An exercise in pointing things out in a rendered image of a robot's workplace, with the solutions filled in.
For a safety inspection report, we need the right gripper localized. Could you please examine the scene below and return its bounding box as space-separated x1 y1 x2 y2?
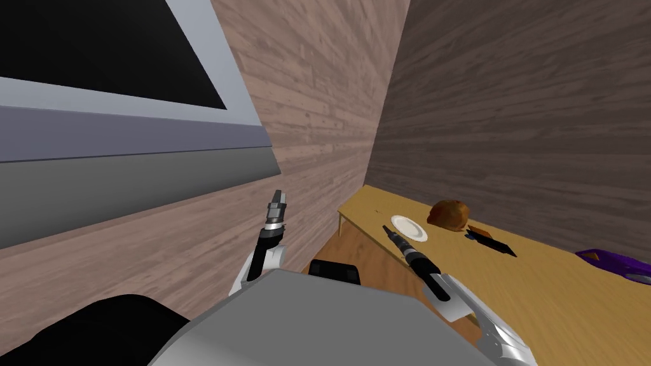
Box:
381 224 408 249

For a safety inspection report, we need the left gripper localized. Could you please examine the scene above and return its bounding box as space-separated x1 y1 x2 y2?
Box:
264 190 288 223

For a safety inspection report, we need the white plate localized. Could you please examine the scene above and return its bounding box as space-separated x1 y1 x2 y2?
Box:
390 215 428 243

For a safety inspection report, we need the brown bread loaf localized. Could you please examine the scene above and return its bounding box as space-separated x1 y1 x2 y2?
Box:
426 199 471 233

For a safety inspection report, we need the black and orange utensil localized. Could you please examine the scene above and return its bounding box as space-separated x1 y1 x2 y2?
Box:
464 224 518 258

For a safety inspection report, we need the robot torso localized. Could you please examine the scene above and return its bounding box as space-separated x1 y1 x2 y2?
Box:
146 259 500 366

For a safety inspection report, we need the yellow wooden table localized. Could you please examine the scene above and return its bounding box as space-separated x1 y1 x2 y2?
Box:
337 184 651 366

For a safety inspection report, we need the grey framed black window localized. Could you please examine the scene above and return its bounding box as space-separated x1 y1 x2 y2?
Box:
0 0 282 250

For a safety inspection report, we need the purple object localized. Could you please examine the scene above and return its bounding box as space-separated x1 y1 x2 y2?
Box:
574 248 651 286

